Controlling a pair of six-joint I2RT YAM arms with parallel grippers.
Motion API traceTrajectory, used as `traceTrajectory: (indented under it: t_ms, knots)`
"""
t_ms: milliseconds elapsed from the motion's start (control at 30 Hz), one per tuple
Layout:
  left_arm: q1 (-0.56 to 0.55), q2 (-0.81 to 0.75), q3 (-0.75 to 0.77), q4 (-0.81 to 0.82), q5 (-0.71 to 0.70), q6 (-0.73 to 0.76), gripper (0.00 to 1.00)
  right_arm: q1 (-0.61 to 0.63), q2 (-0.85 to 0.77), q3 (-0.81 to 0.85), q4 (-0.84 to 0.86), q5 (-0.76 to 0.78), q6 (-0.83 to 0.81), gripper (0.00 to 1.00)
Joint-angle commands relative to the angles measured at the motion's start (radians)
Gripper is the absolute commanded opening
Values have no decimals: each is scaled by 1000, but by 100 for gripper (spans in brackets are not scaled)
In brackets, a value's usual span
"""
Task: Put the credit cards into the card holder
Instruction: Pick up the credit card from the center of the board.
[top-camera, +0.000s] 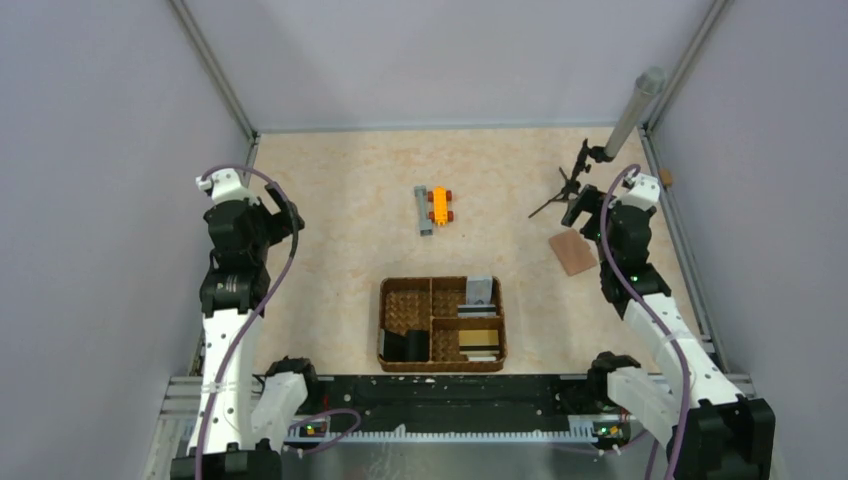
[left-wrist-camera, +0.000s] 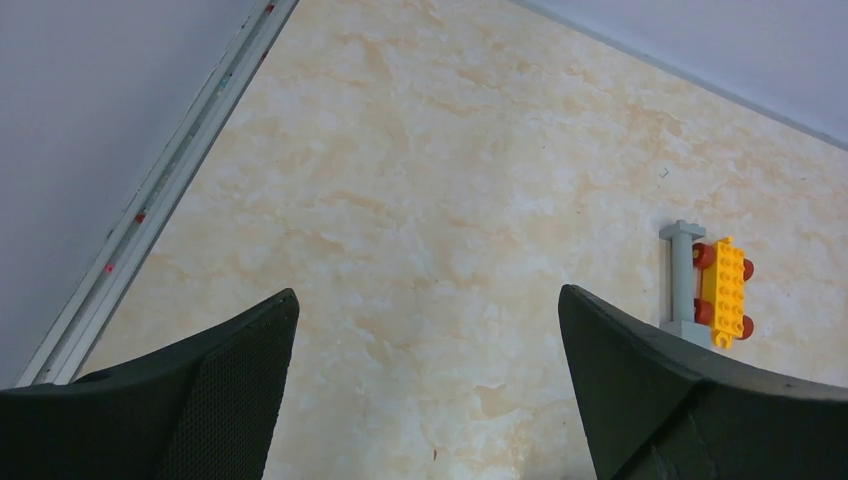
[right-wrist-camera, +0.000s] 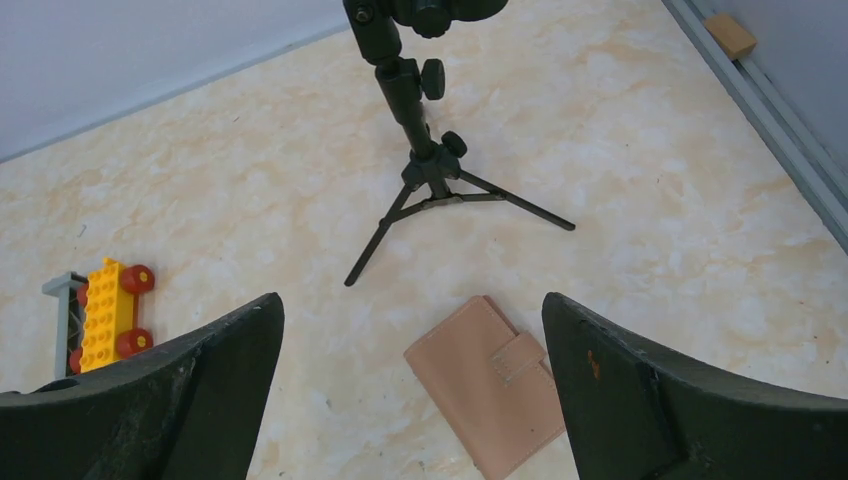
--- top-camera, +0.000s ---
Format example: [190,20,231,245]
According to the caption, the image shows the brown leather card holder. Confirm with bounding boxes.
[548,229,597,277]

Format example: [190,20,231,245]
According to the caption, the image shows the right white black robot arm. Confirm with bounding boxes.
[563,182,776,479]

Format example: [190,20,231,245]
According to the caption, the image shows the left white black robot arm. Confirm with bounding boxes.
[169,182,321,479]

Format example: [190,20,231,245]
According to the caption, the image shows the grey card in basket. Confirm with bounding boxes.
[465,276,494,305]

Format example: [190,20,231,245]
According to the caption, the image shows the gold striped card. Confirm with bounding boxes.
[458,329,501,356]

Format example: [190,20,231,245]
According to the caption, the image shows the black mini tripod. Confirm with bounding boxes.
[528,139,613,219]

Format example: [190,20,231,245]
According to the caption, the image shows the grey metal pole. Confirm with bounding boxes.
[602,66,668,162]

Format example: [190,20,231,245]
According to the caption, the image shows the yellow toy brick car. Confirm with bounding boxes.
[427,186,455,227]

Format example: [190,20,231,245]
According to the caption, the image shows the grey toy brick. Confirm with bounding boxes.
[414,185,433,237]

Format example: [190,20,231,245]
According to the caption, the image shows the black box in basket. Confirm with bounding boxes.
[378,329,430,363]

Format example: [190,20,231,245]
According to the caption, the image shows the brown woven divided basket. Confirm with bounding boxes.
[376,276,508,373]

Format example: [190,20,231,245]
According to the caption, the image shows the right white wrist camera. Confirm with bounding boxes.
[617,173,662,211]

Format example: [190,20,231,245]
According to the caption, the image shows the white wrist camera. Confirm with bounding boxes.
[617,173,662,211]
[195,168,260,205]

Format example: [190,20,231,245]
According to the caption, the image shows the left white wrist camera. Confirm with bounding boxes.
[195,168,260,205]

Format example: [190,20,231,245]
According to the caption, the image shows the small brown wall object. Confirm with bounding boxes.
[658,168,673,188]

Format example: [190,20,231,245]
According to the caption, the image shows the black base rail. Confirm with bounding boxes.
[298,374,602,438]

